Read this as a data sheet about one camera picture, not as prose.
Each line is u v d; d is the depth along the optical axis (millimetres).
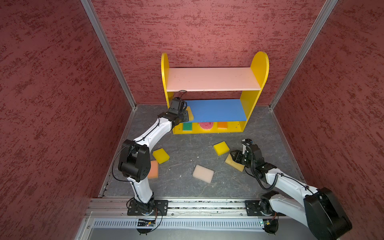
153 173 852
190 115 939
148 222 711
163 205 754
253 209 736
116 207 757
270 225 709
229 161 878
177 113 694
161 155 897
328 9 716
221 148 969
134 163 474
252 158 668
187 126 1043
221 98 1180
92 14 733
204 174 852
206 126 1031
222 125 1063
